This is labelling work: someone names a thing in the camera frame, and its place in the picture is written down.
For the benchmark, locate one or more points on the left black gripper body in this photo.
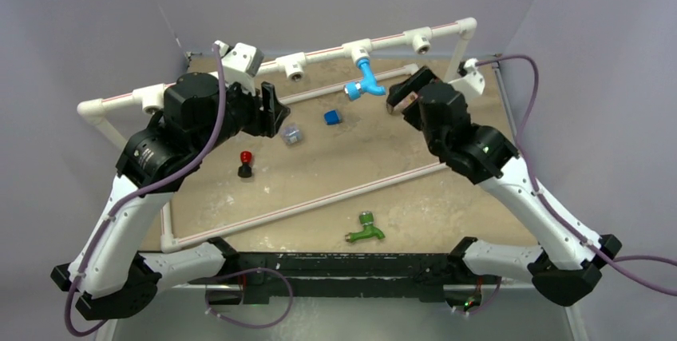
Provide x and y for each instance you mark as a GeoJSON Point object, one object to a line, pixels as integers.
{"type": "Point", "coordinates": [242, 113]}

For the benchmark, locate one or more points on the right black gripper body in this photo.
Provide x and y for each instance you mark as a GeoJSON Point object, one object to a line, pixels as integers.
{"type": "Point", "coordinates": [424, 75]}

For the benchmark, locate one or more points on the white PVC pipe frame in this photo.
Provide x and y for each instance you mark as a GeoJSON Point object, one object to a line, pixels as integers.
{"type": "Point", "coordinates": [150, 99]}

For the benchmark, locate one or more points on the green water faucet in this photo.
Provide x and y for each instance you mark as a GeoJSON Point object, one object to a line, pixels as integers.
{"type": "Point", "coordinates": [369, 230]}

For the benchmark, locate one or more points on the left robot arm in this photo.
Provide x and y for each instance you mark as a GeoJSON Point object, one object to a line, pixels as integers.
{"type": "Point", "coordinates": [111, 278]}

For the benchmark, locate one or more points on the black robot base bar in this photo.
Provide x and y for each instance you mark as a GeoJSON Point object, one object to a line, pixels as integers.
{"type": "Point", "coordinates": [427, 277]}

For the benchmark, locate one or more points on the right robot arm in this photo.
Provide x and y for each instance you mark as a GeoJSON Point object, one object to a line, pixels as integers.
{"type": "Point", "coordinates": [566, 263]}

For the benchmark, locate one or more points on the blue water faucet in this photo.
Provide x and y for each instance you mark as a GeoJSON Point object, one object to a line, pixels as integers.
{"type": "Point", "coordinates": [368, 84]}

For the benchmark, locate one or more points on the blue cube block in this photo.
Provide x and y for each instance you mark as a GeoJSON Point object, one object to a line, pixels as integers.
{"type": "Point", "coordinates": [332, 117]}

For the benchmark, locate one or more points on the red and black knob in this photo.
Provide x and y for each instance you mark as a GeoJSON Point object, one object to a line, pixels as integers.
{"type": "Point", "coordinates": [245, 168]}

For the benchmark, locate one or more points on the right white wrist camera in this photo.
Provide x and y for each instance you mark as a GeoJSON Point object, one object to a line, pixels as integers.
{"type": "Point", "coordinates": [466, 78]}

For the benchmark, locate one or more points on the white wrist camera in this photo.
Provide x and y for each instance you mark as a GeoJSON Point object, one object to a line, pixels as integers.
{"type": "Point", "coordinates": [466, 78]}
{"type": "Point", "coordinates": [238, 63]}

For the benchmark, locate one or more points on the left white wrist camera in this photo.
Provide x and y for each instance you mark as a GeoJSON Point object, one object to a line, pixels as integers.
{"type": "Point", "coordinates": [238, 63]}

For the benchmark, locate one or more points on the aluminium table frame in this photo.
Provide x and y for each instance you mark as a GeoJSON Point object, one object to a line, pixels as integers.
{"type": "Point", "coordinates": [426, 214]}

